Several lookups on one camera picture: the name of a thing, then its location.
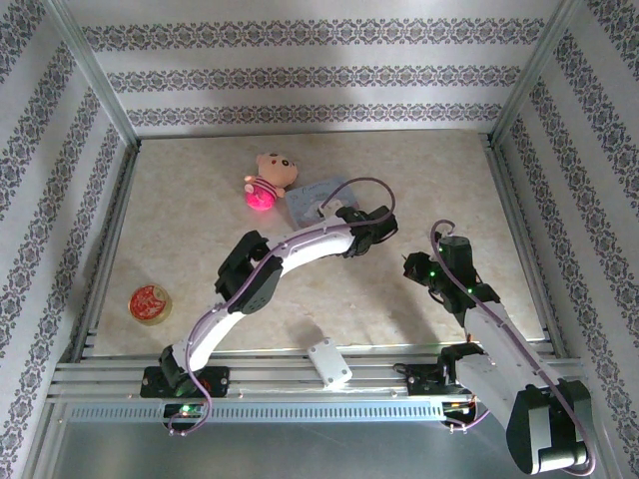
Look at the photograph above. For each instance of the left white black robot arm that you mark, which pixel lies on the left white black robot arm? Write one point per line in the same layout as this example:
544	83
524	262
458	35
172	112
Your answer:
309	244

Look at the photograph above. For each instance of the pink pig plush toy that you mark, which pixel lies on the pink pig plush toy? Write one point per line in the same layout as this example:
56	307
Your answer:
274	169

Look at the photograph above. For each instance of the grey metal panel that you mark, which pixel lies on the grey metal panel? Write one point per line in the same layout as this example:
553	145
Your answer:
309	451

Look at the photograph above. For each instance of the round red gold tin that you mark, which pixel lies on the round red gold tin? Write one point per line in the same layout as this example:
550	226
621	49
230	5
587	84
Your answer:
151	303

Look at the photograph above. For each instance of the controller board green light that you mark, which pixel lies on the controller board green light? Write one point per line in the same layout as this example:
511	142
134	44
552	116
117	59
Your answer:
185	410

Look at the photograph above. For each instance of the aluminium side rail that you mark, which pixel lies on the aluminium side rail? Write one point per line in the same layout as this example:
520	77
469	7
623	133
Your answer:
115	239
519	234

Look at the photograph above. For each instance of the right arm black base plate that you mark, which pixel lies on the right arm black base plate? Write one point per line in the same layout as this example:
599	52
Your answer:
422	381

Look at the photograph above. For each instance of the white mounting bracket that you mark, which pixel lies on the white mounting bracket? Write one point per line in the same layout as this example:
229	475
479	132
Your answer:
329	363

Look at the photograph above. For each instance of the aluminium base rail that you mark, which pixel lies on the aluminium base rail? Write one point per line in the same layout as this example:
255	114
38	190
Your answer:
279	379

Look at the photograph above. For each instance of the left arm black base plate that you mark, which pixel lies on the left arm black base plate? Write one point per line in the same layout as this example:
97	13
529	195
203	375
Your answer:
214	381

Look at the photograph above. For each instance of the aluminium frame post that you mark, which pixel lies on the aluminium frame post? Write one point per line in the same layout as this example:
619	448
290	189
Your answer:
534	70
92	70

